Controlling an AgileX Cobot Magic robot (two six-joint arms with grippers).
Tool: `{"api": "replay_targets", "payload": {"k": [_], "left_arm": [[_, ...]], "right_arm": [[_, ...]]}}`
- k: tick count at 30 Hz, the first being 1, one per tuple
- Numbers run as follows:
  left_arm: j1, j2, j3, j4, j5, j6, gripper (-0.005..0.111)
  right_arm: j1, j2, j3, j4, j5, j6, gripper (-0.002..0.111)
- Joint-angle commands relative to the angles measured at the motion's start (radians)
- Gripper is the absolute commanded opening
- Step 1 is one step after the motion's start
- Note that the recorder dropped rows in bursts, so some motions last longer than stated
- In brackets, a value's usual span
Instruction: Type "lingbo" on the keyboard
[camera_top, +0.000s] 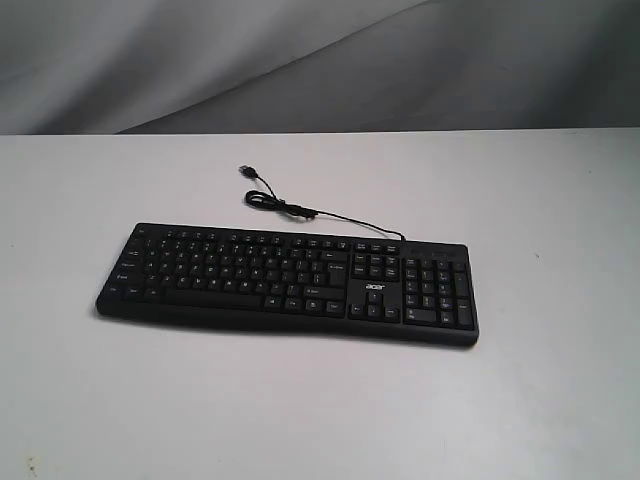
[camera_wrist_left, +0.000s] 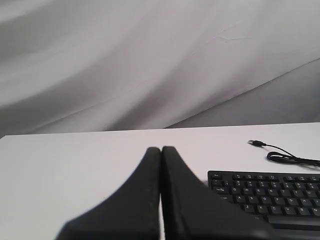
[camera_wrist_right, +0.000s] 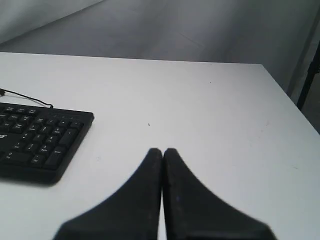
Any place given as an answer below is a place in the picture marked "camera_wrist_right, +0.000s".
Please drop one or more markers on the black acer keyboard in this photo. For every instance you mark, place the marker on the black acer keyboard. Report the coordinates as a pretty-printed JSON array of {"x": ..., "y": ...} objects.
[{"x": 38, "y": 143}]

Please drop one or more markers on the black stand pole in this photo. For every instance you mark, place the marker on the black stand pole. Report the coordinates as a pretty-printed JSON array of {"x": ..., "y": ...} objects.
[{"x": 314, "y": 69}]

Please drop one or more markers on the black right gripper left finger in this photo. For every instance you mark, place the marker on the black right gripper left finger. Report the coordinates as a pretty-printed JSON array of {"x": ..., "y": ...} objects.
[{"x": 131, "y": 213}]

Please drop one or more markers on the grey backdrop cloth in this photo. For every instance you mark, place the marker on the grey backdrop cloth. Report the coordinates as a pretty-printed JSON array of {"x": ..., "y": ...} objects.
[{"x": 273, "y": 33}]

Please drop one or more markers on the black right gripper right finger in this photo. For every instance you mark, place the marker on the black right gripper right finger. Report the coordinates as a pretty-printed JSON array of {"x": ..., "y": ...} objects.
[{"x": 193, "y": 212}]

